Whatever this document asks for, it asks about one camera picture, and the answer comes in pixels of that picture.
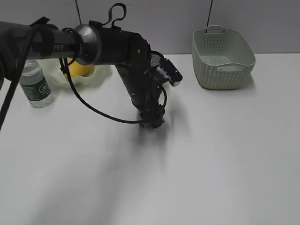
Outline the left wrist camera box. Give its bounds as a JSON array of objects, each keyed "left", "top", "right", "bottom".
[{"left": 156, "top": 58, "right": 182, "bottom": 87}]

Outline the black mesh pen holder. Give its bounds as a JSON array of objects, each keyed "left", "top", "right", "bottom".
[{"left": 150, "top": 50, "right": 164, "bottom": 68}]

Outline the yellow mango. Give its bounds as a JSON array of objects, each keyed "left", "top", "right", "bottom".
[{"left": 68, "top": 61, "right": 94, "bottom": 78}]

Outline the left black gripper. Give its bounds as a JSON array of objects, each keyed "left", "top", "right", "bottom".
[{"left": 115, "top": 64, "right": 167, "bottom": 128}]

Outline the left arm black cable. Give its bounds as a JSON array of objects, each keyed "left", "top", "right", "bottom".
[{"left": 0, "top": 2, "right": 168, "bottom": 131}]

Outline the clear plastic water bottle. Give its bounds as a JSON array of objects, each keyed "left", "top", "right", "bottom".
[{"left": 19, "top": 60, "right": 54, "bottom": 108}]

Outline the green wavy glass plate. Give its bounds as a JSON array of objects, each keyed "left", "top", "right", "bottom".
[{"left": 38, "top": 59, "right": 112, "bottom": 88}]

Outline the left black wall cable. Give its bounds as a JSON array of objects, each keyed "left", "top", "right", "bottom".
[{"left": 75, "top": 0, "right": 84, "bottom": 25}]

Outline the black wall cable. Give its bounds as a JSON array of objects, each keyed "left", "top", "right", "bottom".
[
  {"left": 75, "top": 0, "right": 84, "bottom": 25},
  {"left": 205, "top": 0, "right": 214, "bottom": 28}
]

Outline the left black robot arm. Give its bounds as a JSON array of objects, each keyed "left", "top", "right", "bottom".
[{"left": 0, "top": 22, "right": 166, "bottom": 128}]

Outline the green plastic basket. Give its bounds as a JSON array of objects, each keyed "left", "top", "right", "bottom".
[{"left": 192, "top": 25, "right": 256, "bottom": 90}]

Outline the right black wall cable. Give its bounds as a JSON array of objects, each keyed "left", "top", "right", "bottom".
[{"left": 205, "top": 0, "right": 214, "bottom": 28}]

